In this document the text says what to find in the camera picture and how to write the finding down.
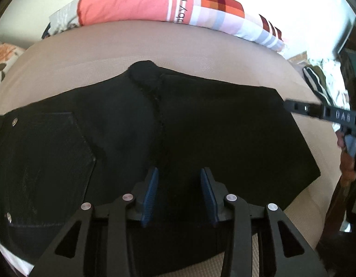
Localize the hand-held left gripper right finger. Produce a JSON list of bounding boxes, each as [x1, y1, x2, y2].
[[199, 167, 329, 277]]

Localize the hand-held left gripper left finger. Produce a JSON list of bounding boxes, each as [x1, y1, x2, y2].
[[29, 167, 160, 277]]

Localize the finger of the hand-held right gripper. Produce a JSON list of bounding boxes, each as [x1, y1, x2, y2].
[[283, 99, 326, 119]]

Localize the black pants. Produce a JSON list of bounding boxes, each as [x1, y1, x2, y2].
[[0, 60, 322, 276]]

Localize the person's right hand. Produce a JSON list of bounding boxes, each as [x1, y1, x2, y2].
[[336, 130, 356, 181]]

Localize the dark striped cloth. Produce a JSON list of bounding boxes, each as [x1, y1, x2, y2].
[[303, 65, 335, 105]]

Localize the brown wooden furniture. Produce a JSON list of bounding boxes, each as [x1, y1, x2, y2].
[[288, 51, 309, 64]]

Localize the pink plaid pillow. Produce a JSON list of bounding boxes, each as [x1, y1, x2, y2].
[[41, 0, 289, 53]]

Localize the white floral pillow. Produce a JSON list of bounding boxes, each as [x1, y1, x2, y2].
[[0, 41, 25, 94]]

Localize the dark wooden bed frame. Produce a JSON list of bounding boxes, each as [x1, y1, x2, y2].
[[322, 173, 350, 238]]

